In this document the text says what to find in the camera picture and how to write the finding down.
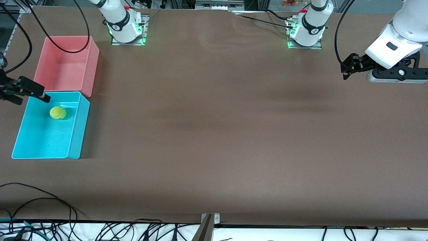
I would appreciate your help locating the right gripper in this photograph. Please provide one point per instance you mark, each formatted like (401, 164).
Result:
(10, 87)

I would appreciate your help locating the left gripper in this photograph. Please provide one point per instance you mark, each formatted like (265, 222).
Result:
(362, 62)

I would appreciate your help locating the yellow-green tennis ball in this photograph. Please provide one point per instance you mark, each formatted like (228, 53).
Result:
(58, 112)

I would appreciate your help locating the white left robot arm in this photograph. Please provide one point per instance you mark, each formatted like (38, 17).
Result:
(312, 26)

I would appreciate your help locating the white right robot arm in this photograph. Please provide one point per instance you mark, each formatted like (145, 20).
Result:
(120, 23)

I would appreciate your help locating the pink plastic bin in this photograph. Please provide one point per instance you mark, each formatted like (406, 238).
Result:
(67, 67)

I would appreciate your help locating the blue plastic bin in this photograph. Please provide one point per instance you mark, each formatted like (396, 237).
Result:
(46, 140)

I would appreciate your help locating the orange packet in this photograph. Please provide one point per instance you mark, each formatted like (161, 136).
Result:
(292, 2)

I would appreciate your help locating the grey power strip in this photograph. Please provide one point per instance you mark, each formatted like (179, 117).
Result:
(217, 5)

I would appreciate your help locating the brown table cover mat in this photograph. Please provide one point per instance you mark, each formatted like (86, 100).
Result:
(214, 134)

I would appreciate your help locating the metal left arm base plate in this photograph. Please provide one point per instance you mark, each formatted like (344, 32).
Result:
(317, 47)

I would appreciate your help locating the aluminium frame profile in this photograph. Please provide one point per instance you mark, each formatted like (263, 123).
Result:
(25, 8)

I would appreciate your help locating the small metal bracket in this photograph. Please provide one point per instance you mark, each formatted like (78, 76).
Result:
(216, 218)

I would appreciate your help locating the grey camera stand pole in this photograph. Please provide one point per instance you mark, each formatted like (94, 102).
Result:
(204, 232)

